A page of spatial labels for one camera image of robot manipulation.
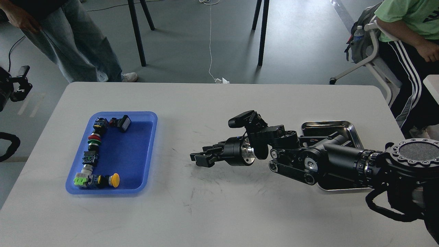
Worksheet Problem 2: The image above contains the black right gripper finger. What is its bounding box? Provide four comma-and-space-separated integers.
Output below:
202, 142, 225, 155
190, 152, 222, 168

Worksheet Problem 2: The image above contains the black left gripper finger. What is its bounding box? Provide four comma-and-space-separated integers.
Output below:
10, 66, 33, 102

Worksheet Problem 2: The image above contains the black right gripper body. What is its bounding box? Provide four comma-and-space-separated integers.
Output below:
220, 137, 256, 166

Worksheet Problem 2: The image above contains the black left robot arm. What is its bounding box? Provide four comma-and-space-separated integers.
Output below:
0, 65, 33, 162

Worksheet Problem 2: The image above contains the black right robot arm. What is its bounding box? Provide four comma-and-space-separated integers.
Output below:
190, 125, 438, 241

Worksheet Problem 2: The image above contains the blue plastic tray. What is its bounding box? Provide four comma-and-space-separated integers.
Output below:
65, 111, 158, 195

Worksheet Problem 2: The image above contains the shiny metal tray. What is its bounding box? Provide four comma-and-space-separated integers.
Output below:
301, 120, 371, 194

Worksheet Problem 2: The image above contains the standing person in jeans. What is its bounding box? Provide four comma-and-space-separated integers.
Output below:
1, 0, 138, 83

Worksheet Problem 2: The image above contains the red green push button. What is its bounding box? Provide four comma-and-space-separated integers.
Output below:
87, 133, 102, 152

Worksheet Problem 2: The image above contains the yellow mushroom push button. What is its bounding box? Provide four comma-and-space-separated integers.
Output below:
108, 173, 120, 188

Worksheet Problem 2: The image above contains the black table leg left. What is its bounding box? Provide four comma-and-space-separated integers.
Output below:
127, 0, 155, 67

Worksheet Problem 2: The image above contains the black table leg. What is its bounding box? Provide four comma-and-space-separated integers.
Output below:
251, 0, 270, 66
127, 0, 155, 67

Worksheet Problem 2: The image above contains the black table leg right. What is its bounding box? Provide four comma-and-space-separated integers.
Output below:
251, 0, 270, 66

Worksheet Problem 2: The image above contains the grey backpack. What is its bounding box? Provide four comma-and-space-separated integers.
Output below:
344, 1, 382, 63

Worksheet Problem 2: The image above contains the white office chair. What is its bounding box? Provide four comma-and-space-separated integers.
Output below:
329, 16, 401, 106

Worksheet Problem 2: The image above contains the clear water bottle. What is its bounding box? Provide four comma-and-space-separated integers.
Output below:
353, 25, 364, 42

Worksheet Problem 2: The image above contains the seated person green shirt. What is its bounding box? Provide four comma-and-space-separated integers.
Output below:
375, 0, 439, 139

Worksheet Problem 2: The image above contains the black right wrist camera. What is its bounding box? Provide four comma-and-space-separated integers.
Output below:
228, 110, 268, 133

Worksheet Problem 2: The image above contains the black floor cable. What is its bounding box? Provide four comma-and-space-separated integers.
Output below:
8, 34, 27, 72

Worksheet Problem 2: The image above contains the black rectangular switch part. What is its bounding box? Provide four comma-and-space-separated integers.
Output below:
109, 115, 131, 133

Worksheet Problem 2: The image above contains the black yellow selector switch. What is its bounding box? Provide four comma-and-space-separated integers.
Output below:
93, 118, 109, 136

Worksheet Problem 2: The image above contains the green white switch block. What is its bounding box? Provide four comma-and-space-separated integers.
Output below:
73, 173, 89, 188

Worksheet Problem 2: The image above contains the white power cable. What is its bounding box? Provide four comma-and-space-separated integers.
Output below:
199, 0, 229, 84

